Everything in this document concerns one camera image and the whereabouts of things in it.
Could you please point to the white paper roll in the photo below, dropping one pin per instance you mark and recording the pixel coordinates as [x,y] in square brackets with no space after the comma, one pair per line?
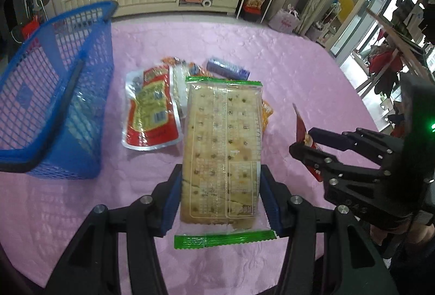
[206,2]

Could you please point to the large green-edged cracker packet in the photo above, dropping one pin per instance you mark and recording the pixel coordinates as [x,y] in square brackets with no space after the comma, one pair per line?
[221,145]

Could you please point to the person's right hand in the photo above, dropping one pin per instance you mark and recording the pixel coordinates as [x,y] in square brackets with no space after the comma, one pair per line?
[421,234]

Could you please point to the red bag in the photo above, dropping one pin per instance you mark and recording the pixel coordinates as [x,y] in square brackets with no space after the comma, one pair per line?
[32,28]

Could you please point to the small clear cracker packet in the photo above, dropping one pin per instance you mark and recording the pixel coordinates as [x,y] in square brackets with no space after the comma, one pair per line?
[178,87]

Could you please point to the pink quilted blanket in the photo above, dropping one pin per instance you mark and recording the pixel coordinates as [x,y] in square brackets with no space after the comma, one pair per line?
[306,70]

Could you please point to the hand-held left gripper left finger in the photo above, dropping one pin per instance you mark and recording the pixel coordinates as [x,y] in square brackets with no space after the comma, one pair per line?
[171,200]

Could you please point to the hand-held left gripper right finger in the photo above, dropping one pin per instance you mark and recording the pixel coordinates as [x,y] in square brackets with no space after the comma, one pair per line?
[270,200]

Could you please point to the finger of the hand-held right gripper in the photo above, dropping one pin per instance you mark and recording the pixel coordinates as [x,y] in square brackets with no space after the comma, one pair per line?
[367,145]
[326,166]

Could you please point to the purple gum box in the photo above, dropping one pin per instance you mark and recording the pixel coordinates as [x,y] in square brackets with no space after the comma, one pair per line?
[224,68]

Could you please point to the red and black box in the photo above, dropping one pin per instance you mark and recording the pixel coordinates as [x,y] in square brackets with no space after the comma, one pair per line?
[253,13]

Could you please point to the yellow snack bag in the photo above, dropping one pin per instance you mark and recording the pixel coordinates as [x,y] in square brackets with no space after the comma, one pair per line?
[256,2]

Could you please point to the pink gift bag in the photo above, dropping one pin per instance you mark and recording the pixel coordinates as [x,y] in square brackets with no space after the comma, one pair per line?
[283,21]

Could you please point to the small red snack packet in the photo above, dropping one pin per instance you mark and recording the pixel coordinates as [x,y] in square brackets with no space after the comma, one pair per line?
[300,126]

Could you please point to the blue plastic mesh basket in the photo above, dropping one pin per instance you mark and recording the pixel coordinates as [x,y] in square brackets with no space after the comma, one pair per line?
[91,77]

